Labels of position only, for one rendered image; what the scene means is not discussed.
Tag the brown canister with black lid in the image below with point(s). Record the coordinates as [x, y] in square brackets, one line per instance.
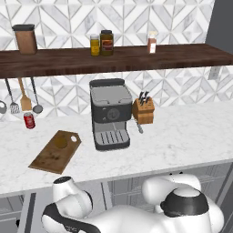
[26, 41]

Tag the wooden spatula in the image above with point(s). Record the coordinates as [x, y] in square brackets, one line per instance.
[25, 102]

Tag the dark wooden wall shelf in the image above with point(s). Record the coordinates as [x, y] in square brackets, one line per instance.
[127, 59]

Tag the round metal hanging tool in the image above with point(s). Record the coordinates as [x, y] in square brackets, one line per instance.
[2, 107]

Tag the grey wall outlet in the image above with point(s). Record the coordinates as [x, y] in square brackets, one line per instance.
[214, 73]

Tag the yellow jar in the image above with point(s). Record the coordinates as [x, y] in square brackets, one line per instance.
[95, 47]

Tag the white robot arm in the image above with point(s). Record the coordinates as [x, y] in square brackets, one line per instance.
[133, 218]

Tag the brown wooden cutting board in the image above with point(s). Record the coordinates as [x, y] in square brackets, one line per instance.
[51, 157]

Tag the orange spice bottle white label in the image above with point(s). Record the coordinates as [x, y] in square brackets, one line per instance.
[152, 44]

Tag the dark grey coffee machine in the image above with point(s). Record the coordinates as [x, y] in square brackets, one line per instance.
[110, 112]

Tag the wooden knife block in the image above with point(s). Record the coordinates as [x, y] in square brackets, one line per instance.
[144, 113]

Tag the dark grey tall panel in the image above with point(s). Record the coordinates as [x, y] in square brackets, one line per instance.
[220, 24]

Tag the metal slotted spatula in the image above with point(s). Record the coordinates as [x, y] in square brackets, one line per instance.
[14, 107]

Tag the metal ladle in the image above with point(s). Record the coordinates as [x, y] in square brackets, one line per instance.
[37, 108]

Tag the red drink can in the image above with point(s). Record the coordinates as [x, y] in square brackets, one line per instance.
[29, 120]

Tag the brown avocado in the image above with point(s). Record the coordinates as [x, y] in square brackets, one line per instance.
[61, 142]

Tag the dark brown jar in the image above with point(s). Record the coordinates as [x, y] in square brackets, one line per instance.
[106, 44]

